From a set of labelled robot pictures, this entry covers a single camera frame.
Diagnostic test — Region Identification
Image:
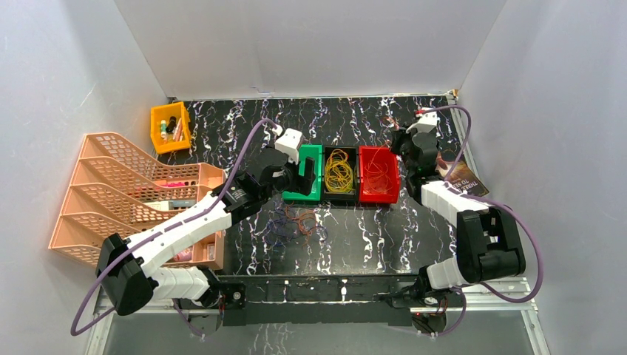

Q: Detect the purple cable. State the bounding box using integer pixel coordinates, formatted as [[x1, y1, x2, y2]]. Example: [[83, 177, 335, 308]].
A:
[[264, 206, 325, 249]]

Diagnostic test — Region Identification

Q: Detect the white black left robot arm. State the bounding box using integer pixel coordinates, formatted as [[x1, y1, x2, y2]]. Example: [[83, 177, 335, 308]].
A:
[[96, 146, 317, 316]]

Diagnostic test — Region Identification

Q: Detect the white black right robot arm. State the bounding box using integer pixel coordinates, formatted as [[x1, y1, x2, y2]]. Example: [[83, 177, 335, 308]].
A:
[[390, 127, 526, 306]]

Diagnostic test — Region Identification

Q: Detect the green plastic bin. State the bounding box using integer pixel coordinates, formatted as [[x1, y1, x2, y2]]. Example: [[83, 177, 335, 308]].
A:
[[282, 143, 325, 202]]

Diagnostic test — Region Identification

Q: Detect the black plastic bin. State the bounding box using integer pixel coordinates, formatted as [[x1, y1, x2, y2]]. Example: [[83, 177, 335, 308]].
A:
[[321, 145, 360, 204]]

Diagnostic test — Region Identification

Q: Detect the red plastic bin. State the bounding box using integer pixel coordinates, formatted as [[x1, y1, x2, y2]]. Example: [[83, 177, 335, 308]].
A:
[[359, 146, 400, 204]]

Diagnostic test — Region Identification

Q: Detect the dark paperback book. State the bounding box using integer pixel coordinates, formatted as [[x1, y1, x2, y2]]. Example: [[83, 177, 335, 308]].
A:
[[436, 149, 489, 196]]

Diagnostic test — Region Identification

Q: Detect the yellow plastic bin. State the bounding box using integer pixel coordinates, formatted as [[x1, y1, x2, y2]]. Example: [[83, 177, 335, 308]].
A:
[[150, 102, 192, 155]]

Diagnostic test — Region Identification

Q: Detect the peach plastic file rack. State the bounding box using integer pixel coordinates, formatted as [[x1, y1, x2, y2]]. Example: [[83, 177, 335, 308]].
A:
[[48, 132, 226, 267]]

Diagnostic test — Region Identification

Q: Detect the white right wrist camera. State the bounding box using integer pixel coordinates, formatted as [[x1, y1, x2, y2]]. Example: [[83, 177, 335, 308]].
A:
[[407, 109, 439, 135]]

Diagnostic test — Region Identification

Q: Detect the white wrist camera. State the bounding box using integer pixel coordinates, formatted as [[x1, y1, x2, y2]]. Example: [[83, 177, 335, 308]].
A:
[[407, 109, 439, 135], [271, 126, 303, 164]]

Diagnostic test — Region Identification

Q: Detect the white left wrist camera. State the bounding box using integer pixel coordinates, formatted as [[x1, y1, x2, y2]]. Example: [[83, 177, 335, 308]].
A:
[[271, 126, 303, 164]]

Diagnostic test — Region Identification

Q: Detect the yellow green wire coil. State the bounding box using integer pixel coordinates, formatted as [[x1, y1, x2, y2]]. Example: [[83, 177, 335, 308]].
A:
[[325, 149, 356, 195]]

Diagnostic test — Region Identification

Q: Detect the aluminium table frame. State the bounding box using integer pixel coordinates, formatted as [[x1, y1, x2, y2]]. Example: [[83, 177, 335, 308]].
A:
[[84, 92, 532, 355]]

